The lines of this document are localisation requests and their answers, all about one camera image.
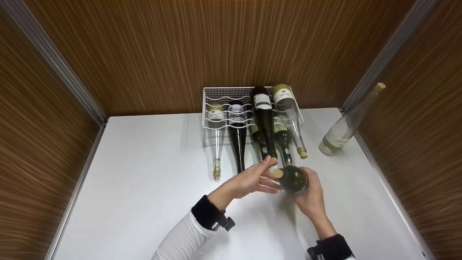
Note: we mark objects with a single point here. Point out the person's left hand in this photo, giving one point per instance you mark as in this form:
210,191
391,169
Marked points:
251,182

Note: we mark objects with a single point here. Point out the person's right hand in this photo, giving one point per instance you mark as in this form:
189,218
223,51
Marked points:
314,202

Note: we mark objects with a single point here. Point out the person's right fingers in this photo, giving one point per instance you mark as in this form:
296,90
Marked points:
311,177

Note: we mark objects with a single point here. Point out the person's left fingers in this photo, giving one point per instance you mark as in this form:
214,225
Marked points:
271,187

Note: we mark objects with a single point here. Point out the person's left thumb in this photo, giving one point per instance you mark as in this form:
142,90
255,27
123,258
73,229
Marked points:
267,163

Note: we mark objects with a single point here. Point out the green corked wine bottle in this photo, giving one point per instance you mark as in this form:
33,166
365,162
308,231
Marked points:
294,178

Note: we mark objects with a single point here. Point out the person's left forearm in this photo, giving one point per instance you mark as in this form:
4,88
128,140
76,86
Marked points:
184,238

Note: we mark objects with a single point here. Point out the green bottle yellow label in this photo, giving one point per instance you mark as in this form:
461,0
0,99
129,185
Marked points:
258,139
283,139

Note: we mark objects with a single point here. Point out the dark bottle clear label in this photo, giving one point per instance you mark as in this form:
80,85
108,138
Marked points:
237,139

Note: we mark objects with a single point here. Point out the dark bottle white label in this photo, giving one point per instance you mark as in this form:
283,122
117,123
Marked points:
264,119

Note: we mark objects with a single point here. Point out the clear corked bottle pale label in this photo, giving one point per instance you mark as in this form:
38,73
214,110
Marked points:
339,135

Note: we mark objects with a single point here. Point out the clear bottle white label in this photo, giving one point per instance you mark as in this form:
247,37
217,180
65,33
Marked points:
285,98

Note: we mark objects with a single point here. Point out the black wrist band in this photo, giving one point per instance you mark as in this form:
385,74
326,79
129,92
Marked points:
207,215
334,249

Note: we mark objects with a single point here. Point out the clear bottle cream label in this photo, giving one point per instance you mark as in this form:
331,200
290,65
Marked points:
216,115

